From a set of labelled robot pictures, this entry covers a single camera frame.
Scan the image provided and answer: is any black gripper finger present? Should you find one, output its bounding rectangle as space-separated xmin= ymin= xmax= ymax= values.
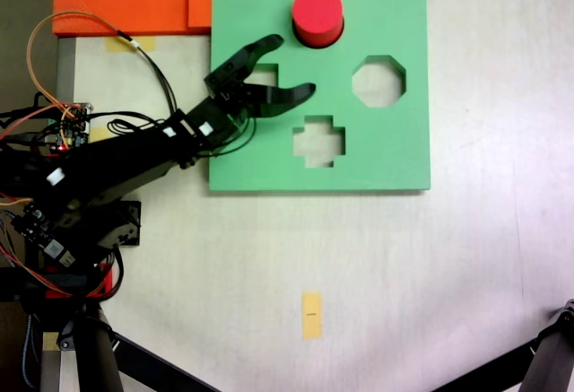
xmin=231 ymin=34 xmax=285 ymax=82
xmin=263 ymin=82 xmax=317 ymax=119

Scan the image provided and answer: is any red cylinder block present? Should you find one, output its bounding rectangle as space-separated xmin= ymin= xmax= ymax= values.
xmin=291 ymin=0 xmax=345 ymax=50

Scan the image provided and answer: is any wide yellow tape strip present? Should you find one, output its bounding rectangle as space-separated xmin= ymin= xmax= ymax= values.
xmin=104 ymin=35 xmax=157 ymax=53

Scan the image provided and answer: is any green shape sorter board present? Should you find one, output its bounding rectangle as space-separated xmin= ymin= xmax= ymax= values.
xmin=208 ymin=0 xmax=432 ymax=196

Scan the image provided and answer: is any circuit board with green terminal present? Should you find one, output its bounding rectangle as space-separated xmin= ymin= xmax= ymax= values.
xmin=48 ymin=102 xmax=94 ymax=151

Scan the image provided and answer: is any grey metal bar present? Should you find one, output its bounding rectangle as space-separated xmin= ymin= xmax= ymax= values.
xmin=57 ymin=36 xmax=76 ymax=104

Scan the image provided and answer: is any yellow tape marker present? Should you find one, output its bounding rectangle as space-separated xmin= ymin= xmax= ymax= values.
xmin=301 ymin=292 xmax=324 ymax=342

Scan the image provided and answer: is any black circuit board with chip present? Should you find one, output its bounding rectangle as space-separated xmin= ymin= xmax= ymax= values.
xmin=11 ymin=202 xmax=78 ymax=270

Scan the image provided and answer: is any thin black tripod brace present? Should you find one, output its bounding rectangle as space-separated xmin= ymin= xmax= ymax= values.
xmin=111 ymin=331 xmax=221 ymax=392
xmin=432 ymin=340 xmax=539 ymax=392

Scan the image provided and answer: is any thick black tripod leg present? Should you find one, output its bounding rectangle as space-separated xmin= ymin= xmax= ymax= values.
xmin=57 ymin=301 xmax=126 ymax=392
xmin=519 ymin=298 xmax=574 ymax=392

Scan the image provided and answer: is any black gripper wire loop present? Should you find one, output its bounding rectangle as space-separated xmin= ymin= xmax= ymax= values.
xmin=210 ymin=116 xmax=257 ymax=158

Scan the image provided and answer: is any long black cable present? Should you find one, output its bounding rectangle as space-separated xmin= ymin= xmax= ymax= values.
xmin=117 ymin=30 xmax=180 ymax=118

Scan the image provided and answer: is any black wrist wire loop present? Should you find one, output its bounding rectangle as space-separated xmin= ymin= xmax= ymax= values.
xmin=107 ymin=111 xmax=177 ymax=136

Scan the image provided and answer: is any orange wire loop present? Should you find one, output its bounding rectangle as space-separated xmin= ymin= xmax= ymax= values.
xmin=26 ymin=11 xmax=123 ymax=118

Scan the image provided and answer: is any black usb cable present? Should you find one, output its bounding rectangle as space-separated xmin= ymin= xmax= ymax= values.
xmin=0 ymin=132 xmax=48 ymax=145

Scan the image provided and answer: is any red printed base mount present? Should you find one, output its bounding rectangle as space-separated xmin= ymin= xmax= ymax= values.
xmin=44 ymin=261 xmax=113 ymax=299

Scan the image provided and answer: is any blue braided cable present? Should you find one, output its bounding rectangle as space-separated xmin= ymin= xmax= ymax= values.
xmin=22 ymin=313 xmax=39 ymax=388

